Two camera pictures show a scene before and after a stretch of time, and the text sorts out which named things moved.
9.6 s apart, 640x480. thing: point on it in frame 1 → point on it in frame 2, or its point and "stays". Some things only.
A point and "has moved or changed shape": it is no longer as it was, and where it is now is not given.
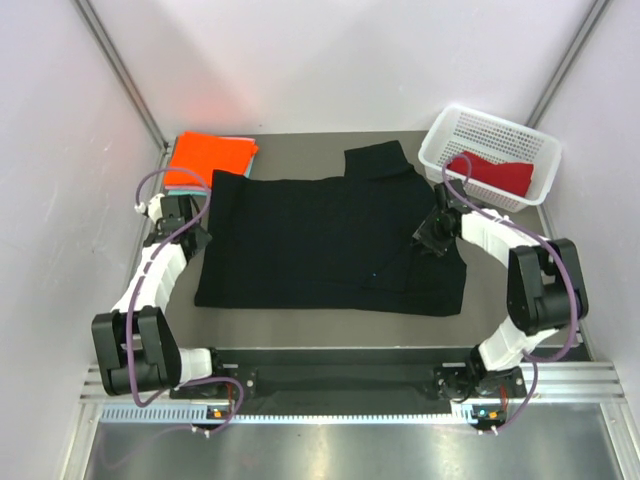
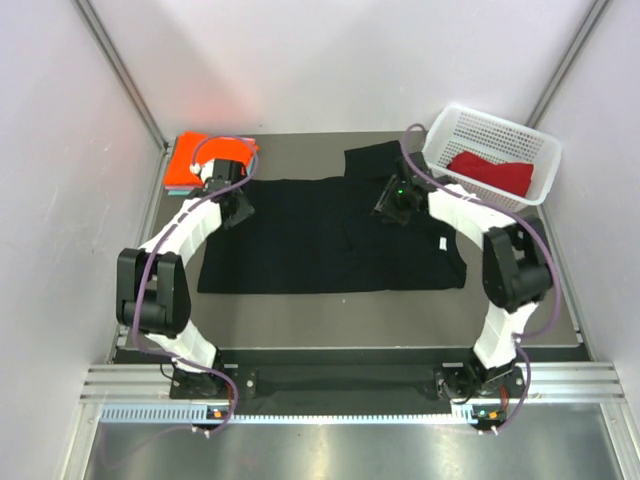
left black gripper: (203, 238) → (244, 211)
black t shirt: (341, 245) has moved or changed shape
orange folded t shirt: (206, 153) stays
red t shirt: (512, 177) stays
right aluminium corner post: (574, 51) stays
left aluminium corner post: (123, 71) stays
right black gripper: (424, 236) → (387, 206)
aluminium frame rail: (543, 382) stays
